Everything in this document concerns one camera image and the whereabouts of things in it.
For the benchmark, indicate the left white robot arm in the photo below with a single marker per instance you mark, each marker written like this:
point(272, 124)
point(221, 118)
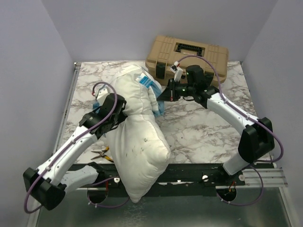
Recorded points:
point(50, 182)

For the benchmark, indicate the yellow handled pliers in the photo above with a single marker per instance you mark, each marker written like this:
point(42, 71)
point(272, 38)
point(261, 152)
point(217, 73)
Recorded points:
point(102, 154)

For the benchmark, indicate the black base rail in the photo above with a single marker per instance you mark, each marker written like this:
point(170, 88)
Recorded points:
point(177, 180)

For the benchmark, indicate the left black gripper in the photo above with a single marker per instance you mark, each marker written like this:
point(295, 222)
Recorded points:
point(122, 116)

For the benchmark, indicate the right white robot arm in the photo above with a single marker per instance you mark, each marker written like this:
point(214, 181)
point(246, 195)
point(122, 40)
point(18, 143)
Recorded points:
point(256, 134)

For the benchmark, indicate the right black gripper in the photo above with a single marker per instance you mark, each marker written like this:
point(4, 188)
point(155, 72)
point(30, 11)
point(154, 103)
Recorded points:
point(169, 93)

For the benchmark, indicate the tan plastic toolbox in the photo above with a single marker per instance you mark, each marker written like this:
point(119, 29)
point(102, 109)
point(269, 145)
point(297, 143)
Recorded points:
point(166, 50)

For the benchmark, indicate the white pillow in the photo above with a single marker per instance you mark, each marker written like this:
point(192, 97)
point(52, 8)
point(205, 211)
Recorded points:
point(140, 153)

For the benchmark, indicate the white pillowcase blue trim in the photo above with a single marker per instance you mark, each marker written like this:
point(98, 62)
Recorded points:
point(140, 90)

